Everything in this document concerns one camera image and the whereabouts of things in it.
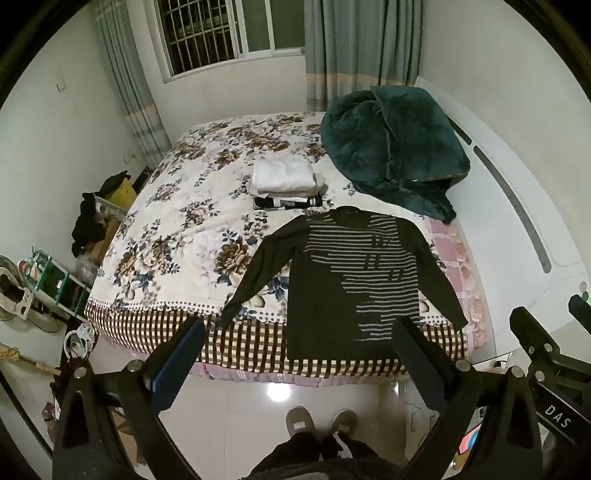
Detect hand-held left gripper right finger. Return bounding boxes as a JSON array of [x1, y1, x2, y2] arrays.
[[392, 316, 546, 480]]

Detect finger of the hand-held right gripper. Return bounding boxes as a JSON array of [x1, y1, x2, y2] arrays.
[[509, 306, 563, 366], [568, 294, 591, 334]]

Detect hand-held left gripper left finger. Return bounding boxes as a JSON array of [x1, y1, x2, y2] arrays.
[[52, 316, 206, 480]]

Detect dark striped sweater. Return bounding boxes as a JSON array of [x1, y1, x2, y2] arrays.
[[218, 207, 468, 363]]

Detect dark hanging clothes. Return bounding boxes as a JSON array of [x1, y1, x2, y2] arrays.
[[71, 172, 132, 257]]

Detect white folded clothes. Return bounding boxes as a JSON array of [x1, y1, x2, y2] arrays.
[[250, 156, 328, 195]]

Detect pink floral sheet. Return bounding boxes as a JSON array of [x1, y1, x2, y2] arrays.
[[424, 216, 491, 357]]

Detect person's right slipper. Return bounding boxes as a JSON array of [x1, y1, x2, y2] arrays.
[[331, 408, 359, 437]]

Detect person's slipper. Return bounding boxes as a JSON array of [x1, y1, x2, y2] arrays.
[[286, 405, 315, 437], [331, 408, 359, 437]]

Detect person's left slipper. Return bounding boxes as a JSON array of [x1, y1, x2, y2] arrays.
[[286, 405, 315, 437]]

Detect cardboard box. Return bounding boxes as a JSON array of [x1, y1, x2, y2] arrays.
[[90, 220, 122, 262]]

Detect bed with floral sheet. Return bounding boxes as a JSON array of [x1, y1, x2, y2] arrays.
[[85, 111, 493, 382]]

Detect green storage rack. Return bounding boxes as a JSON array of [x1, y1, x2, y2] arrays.
[[27, 250, 93, 320]]

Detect white headboard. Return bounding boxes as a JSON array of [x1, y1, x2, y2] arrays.
[[414, 76, 591, 366]]

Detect yellow box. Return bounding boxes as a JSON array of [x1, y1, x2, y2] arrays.
[[105, 178, 138, 214]]

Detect white round fan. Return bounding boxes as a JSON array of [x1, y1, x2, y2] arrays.
[[0, 255, 34, 320]]

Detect black white striped folded garment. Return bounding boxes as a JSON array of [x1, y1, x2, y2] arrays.
[[252, 194, 324, 213]]

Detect dark green plush blanket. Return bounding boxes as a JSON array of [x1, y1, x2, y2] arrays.
[[320, 85, 472, 225]]

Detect grey green curtain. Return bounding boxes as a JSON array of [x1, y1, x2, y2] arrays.
[[302, 0, 424, 114], [92, 0, 172, 172]]

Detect barred window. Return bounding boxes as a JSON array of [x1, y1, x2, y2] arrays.
[[154, 0, 308, 84]]

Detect wooden broom handle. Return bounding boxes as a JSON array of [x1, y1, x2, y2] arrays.
[[0, 343, 62, 376]]

